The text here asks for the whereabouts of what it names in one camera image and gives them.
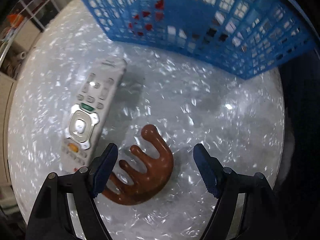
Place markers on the white metal shelf rack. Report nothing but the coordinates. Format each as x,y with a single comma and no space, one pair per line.
39,12

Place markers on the brown wooden hand-shaped massager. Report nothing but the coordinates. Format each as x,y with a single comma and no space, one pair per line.
145,185

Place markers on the beige TV cabinet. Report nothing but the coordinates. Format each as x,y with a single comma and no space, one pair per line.
16,42

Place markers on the white TV remote control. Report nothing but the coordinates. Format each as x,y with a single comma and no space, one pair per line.
89,112

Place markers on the blue plastic lattice basket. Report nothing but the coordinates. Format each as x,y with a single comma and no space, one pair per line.
242,37

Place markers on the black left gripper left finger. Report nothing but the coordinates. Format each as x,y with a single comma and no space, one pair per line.
50,217

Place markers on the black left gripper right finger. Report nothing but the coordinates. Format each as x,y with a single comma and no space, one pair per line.
225,185

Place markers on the orange bag on cabinet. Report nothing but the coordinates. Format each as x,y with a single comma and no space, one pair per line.
15,20

